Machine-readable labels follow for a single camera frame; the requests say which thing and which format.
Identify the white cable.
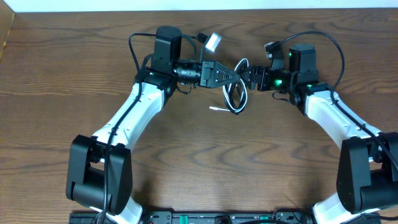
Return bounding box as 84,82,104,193
208,57,249,113

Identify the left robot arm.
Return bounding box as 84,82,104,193
66,26,240,223

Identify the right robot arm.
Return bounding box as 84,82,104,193
238,42,397,223

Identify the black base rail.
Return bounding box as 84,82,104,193
68,209,382,224

